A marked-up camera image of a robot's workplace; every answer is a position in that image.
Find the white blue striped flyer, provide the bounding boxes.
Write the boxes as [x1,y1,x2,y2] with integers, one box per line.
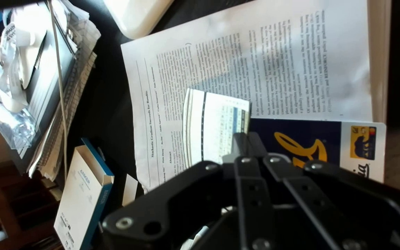
[181,89,251,165]

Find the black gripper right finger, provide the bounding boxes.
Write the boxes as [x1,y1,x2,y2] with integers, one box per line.
[262,156,400,250]

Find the blue Cal booklet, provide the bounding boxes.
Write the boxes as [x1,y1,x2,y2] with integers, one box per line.
[249,118,386,182]

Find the pile of papers and bags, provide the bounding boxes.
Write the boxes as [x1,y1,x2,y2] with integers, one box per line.
[0,0,99,181]

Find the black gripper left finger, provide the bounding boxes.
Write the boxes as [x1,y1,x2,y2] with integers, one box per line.
[101,161,234,250]

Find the white paper stack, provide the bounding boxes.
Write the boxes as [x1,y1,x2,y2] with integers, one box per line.
[120,0,391,190]

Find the blue white book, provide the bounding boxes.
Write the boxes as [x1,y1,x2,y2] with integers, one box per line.
[54,137,113,250]

